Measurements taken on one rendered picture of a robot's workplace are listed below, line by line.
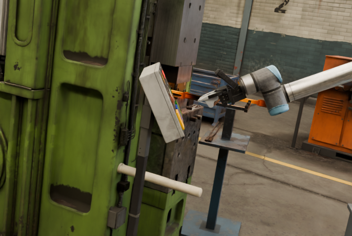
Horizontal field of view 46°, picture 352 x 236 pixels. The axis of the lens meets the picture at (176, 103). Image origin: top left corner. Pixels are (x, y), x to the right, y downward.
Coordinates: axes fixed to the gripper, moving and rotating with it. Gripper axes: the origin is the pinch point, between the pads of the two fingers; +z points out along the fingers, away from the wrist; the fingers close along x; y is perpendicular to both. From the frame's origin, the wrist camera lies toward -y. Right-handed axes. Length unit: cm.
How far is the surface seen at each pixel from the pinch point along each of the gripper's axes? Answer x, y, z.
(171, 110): -27.0, -5.2, 12.3
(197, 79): 420, 58, -9
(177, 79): 36.1, -6.8, 7.1
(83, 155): 27, 11, 68
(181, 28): 31.4, -31.1, -4.4
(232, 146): 69, 50, -9
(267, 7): 802, 22, -226
